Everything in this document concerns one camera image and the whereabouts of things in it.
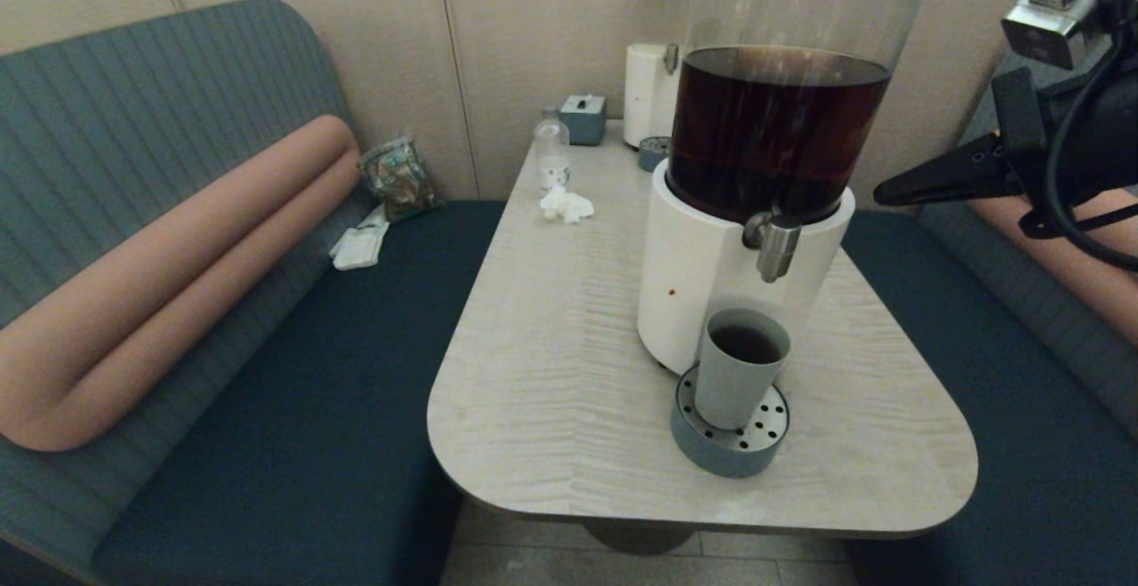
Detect grey plastic cup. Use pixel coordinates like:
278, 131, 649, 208
693, 307, 792, 431

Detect teal ribbed bench backrest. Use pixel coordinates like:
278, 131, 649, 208
0, 0, 374, 582
920, 48, 1138, 440

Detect pink bolster cushion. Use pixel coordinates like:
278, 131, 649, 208
0, 115, 361, 454
974, 186, 1138, 347

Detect large dispenser with dark tea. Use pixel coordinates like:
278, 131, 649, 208
636, 0, 946, 380

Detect dark blue bench seat cushion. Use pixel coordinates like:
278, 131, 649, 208
838, 211, 1138, 586
92, 201, 508, 586

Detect white dispenser with clear tank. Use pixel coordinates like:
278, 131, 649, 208
621, 0, 703, 149

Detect blue-grey tissue box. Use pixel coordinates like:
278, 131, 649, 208
559, 93, 607, 146

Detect crumpled white tissue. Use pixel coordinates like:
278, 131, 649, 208
539, 185, 595, 224

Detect clear plastic bottle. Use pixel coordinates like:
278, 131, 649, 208
533, 106, 571, 190

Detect clear snack bag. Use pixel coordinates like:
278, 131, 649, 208
359, 134, 443, 222

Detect white paper napkins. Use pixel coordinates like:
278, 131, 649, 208
330, 205, 391, 271

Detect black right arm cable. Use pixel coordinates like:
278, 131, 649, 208
1021, 0, 1138, 271

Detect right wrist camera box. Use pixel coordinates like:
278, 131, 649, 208
1002, 0, 1108, 71

